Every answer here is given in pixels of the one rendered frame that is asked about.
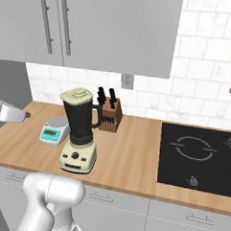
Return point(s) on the cream blender lid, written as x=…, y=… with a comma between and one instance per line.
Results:
x=76, y=96

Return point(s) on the grey drawer front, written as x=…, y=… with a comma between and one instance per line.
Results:
x=192, y=217
x=125, y=201
x=2, y=175

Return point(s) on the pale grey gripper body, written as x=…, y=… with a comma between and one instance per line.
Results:
x=12, y=113

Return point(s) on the teal and white kitchen scale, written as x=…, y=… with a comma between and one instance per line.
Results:
x=54, y=131

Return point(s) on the black hob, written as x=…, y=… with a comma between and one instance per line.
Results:
x=198, y=160

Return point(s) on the wide grey upper cupboard door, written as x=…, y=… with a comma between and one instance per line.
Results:
x=125, y=31

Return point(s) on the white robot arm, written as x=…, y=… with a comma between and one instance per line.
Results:
x=49, y=194

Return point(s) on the cream blender with black jar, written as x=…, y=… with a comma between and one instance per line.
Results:
x=80, y=125

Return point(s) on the grey tall cabinet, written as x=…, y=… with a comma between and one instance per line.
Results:
x=10, y=83

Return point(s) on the grey wall socket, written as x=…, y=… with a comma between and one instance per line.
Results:
x=127, y=81

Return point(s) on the wooden knife block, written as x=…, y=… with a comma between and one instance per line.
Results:
x=112, y=117

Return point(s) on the grey hob knob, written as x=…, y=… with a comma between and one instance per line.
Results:
x=193, y=181

